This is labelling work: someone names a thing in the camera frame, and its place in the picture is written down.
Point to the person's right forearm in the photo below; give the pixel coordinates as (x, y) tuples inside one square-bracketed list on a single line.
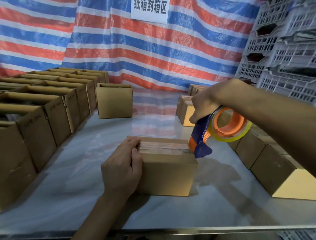
[(276, 116)]

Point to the row of open cardboard boxes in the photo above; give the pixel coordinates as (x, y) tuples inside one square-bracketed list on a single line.
[(37, 123)]

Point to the taped brown cardboard box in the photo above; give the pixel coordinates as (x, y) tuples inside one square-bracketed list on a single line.
[(167, 173)]

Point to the person's left thumb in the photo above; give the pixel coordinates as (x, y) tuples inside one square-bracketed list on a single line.
[(137, 159)]

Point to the person's left hand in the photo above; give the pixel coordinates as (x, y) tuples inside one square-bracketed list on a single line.
[(118, 170)]

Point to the person's left forearm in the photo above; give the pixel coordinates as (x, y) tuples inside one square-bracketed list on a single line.
[(103, 217)]

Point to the white paper sign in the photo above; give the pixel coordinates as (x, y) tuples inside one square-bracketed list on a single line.
[(149, 11)]

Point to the row of sealed cardboard boxes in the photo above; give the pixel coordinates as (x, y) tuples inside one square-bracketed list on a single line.
[(279, 170)]

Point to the person's right hand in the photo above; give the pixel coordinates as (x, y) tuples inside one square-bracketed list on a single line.
[(212, 97)]

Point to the stack of white plastic crates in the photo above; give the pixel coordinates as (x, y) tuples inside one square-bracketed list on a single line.
[(284, 54)]

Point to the red blue striped tarp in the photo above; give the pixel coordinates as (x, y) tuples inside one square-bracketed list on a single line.
[(148, 49)]

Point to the clear packing tape roll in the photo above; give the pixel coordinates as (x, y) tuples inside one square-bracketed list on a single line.
[(240, 133)]

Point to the blue orange tape dispenser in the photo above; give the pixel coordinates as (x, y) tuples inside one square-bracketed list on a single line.
[(200, 147)]

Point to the person's right fingers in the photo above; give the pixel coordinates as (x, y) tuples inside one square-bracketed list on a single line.
[(198, 114)]

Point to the single open cardboard carton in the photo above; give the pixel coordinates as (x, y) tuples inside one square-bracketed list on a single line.
[(114, 102)]

